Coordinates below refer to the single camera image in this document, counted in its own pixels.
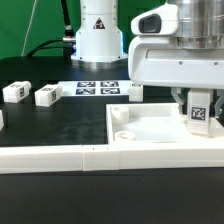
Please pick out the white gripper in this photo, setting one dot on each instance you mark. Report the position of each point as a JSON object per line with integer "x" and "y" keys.
{"x": 178, "y": 45}

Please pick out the small white tagged block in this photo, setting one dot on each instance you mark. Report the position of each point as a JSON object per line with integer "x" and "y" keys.
{"x": 136, "y": 93}

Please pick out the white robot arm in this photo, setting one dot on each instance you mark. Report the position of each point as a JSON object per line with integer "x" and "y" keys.
{"x": 99, "y": 42}

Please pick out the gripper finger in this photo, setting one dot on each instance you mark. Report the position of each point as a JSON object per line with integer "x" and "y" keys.
{"x": 219, "y": 103}

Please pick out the white square tabletop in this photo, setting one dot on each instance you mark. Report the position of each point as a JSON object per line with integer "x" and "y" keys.
{"x": 156, "y": 126}

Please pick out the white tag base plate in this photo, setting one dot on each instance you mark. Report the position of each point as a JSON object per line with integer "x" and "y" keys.
{"x": 94, "y": 88}

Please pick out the white L-shaped obstacle fence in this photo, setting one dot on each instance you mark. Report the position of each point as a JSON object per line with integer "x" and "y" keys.
{"x": 108, "y": 157}

